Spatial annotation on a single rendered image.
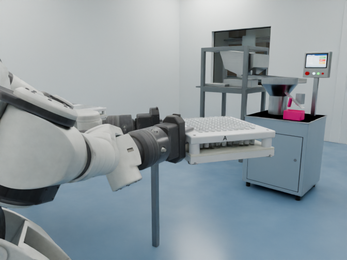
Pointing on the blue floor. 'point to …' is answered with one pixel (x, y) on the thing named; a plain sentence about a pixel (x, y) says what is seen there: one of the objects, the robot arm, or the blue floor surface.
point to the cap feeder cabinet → (288, 153)
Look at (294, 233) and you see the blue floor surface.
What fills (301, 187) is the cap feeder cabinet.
